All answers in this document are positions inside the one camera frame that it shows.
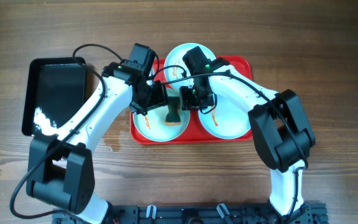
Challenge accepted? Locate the light blue plate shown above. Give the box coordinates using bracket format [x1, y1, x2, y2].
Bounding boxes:
[164, 43, 216, 91]
[132, 86, 191, 143]
[198, 95, 250, 139]

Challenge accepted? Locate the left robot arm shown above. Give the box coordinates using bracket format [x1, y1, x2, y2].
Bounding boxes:
[18, 44, 167, 223]

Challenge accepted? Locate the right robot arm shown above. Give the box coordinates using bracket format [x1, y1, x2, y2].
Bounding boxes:
[181, 47, 316, 223]

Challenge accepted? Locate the left black cable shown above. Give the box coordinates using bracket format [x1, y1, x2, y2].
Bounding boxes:
[9, 43, 127, 220]

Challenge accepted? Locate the green and orange sponge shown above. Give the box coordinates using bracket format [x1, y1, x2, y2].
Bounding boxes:
[165, 96, 181, 126]

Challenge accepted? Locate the red plastic tray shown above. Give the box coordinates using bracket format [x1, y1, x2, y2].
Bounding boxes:
[129, 55, 254, 146]

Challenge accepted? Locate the black rectangular water tray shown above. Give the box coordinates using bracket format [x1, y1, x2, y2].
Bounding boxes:
[21, 57, 86, 136]

